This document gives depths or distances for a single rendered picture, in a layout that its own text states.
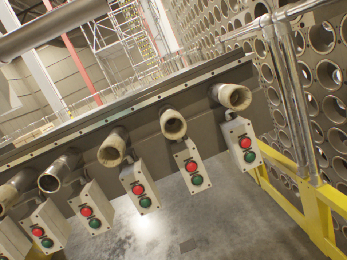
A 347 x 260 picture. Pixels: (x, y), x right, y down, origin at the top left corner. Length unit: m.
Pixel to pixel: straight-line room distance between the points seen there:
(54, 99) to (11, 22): 2.60
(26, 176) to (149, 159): 0.39
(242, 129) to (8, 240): 0.83
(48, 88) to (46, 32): 7.05
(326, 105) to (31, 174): 2.06
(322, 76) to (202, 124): 1.51
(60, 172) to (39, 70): 7.45
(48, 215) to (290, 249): 1.06
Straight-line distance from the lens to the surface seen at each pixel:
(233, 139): 0.64
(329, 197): 0.91
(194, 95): 0.70
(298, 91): 0.77
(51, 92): 7.92
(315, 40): 2.01
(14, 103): 0.92
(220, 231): 1.41
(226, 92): 0.54
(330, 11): 1.38
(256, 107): 0.75
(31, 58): 8.10
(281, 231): 1.34
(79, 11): 0.89
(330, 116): 2.15
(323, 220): 1.07
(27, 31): 0.94
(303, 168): 0.97
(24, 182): 0.78
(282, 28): 0.73
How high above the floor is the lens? 1.01
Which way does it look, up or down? 17 degrees down
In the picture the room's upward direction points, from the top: 24 degrees counter-clockwise
